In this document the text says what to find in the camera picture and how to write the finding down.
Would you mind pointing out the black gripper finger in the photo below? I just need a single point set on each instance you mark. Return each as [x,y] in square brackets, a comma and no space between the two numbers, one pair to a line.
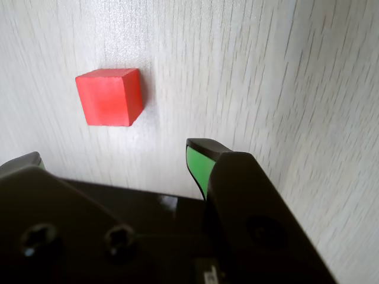
[251,207]
[44,230]

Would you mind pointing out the red cube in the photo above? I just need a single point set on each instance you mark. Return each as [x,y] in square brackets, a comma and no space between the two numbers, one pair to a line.
[106,99]

